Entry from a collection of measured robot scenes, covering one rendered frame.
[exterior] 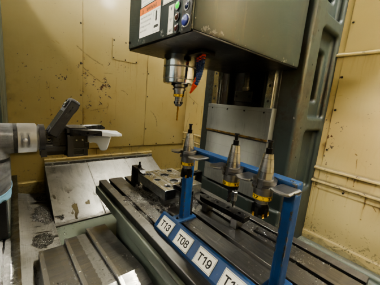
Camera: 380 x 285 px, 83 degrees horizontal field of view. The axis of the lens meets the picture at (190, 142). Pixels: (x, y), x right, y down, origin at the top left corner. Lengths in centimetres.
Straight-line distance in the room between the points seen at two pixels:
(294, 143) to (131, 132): 139
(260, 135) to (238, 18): 62
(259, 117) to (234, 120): 17
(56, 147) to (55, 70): 123
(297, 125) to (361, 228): 68
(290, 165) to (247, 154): 23
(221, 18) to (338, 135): 100
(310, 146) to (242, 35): 89
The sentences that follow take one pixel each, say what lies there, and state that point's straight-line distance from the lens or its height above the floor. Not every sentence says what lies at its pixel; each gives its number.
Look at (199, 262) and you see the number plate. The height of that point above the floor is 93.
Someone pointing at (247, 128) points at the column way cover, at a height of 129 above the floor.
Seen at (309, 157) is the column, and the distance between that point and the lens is 152.
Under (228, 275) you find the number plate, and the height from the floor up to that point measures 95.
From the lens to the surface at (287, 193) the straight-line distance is 57.
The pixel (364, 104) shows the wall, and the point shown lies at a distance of 147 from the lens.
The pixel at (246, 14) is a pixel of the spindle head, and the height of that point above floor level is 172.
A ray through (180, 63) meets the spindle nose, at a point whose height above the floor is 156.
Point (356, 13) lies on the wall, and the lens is 159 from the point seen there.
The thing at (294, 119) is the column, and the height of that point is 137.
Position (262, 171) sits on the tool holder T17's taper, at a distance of 59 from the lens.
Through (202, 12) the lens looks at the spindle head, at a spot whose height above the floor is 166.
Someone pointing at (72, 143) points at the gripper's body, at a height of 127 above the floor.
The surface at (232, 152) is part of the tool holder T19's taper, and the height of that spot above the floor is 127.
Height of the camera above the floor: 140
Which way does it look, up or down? 10 degrees down
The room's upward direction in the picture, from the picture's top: 5 degrees clockwise
